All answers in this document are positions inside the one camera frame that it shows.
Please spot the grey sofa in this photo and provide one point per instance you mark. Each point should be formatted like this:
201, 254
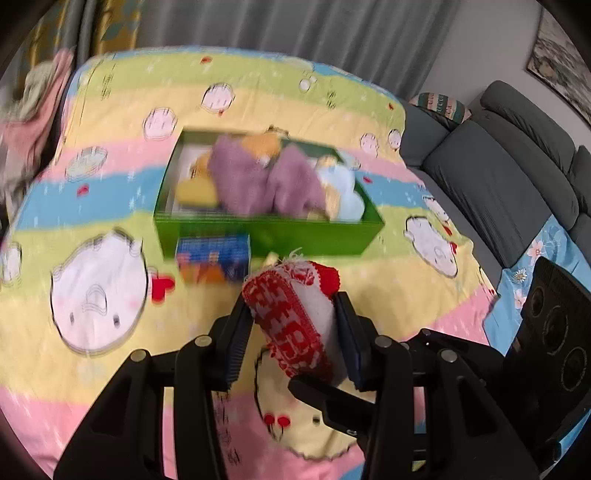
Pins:
498, 184

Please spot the purple fuzzy cloth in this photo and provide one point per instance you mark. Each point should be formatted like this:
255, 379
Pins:
244, 180

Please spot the pink towel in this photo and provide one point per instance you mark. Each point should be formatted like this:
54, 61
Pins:
32, 124

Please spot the red and white knitted item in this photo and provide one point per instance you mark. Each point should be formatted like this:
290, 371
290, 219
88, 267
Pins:
286, 323

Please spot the orange fuzzy towel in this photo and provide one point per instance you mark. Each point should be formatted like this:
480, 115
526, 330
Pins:
263, 144

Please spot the blue elephant plush toy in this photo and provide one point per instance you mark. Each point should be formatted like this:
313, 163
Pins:
344, 194

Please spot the pale green crumpled cloth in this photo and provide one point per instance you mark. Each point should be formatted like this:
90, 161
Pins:
39, 85

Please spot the yellow sponge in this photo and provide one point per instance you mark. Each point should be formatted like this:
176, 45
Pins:
196, 193

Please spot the cartoon printed striped blanket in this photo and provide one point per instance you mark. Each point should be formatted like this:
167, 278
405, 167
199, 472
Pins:
92, 369

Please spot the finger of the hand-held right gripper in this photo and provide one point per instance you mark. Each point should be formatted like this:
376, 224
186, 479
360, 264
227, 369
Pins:
323, 401
461, 344

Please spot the grey curtain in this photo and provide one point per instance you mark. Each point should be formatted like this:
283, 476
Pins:
300, 32

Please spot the yellow patterned curtain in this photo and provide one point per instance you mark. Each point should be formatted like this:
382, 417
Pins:
115, 25
48, 32

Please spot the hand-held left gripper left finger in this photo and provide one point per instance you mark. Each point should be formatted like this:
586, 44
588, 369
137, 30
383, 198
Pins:
235, 344

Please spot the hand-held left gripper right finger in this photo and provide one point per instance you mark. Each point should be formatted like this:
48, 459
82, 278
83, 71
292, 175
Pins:
351, 344

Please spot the patterned cushion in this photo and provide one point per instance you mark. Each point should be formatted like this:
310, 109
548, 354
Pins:
441, 107

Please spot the small blue printed box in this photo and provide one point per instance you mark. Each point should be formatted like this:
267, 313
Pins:
212, 258

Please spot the framed wall picture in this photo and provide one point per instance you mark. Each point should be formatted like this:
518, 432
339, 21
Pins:
561, 60

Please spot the blue floral cloth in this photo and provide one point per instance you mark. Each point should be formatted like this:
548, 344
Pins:
521, 277

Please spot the green cardboard box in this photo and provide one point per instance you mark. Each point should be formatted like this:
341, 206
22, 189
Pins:
277, 237

